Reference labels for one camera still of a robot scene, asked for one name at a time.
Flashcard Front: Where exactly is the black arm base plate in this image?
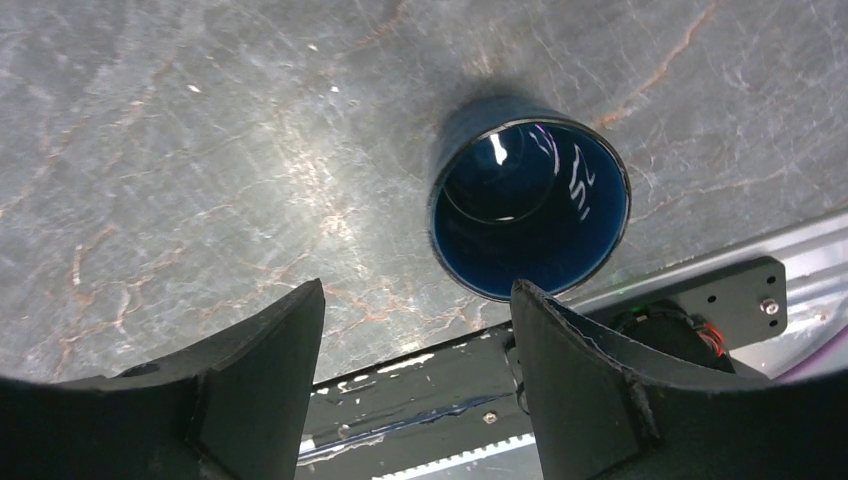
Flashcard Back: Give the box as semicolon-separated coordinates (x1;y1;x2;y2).
294;255;790;480

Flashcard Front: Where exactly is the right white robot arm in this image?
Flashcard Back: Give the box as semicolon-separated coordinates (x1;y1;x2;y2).
1;280;847;479

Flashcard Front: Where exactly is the aluminium frame rail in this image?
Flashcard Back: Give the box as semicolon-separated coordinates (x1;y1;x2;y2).
563;212;847;381

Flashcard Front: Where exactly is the blue slotted cable duct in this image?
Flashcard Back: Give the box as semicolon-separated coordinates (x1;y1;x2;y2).
374;433;536;480

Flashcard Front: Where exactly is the dark blue mug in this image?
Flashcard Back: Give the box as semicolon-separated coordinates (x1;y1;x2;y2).
427;96;632;302

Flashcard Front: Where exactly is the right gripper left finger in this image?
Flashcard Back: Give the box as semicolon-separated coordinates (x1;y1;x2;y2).
1;279;326;479

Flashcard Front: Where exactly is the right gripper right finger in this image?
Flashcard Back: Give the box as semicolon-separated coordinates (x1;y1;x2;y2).
510;280;847;479

